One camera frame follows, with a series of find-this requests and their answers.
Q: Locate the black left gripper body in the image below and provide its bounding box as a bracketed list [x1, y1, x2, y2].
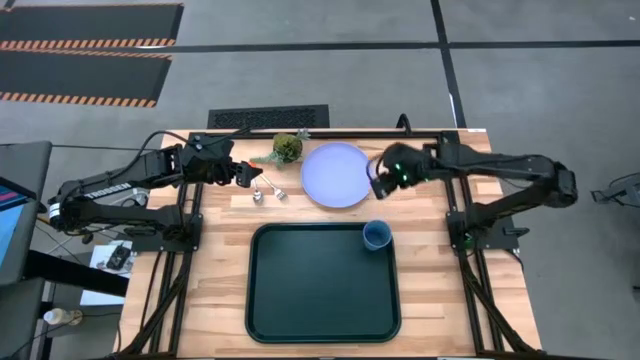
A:
[212, 155, 246, 188]

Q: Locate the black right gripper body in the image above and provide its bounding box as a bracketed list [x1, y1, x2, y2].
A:
[379, 143, 437, 195]

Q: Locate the lavender round plate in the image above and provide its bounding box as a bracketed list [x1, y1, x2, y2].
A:
[300, 141, 374, 209]

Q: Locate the silver metal fork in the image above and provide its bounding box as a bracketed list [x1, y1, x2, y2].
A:
[260, 173, 288, 202]

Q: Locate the blue plastic cup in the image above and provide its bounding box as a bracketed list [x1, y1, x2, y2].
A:
[362, 219, 394, 252]

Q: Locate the dark green serving tray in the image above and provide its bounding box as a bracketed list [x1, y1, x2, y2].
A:
[244, 222, 403, 345]

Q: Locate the artificial succulent plant in pot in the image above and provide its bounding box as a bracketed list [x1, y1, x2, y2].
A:
[249, 128, 311, 170]

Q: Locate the black floor vent grille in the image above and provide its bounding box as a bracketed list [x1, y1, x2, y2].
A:
[207, 104, 331, 130]

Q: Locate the small black device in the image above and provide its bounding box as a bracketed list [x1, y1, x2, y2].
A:
[105, 243, 132, 272]

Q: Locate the black hazard-striped floor mat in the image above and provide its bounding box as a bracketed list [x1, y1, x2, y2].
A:
[0, 3, 185, 50]
[0, 48, 174, 109]

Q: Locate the white paper sheet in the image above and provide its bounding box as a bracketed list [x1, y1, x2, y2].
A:
[79, 239, 136, 307]

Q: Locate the black desk beam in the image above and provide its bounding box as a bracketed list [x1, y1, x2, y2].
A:
[22, 249, 130, 297]

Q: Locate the grey monitor with colourful screen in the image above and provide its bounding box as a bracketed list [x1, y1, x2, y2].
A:
[0, 140, 53, 286]

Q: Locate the grey tripod stand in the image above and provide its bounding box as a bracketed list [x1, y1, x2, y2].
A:
[589, 172, 640, 209]

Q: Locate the clear plastic bottle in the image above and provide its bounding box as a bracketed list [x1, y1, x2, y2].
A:
[42, 307, 84, 327]

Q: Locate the thin black cable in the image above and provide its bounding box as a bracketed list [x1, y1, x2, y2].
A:
[102, 127, 254, 181]

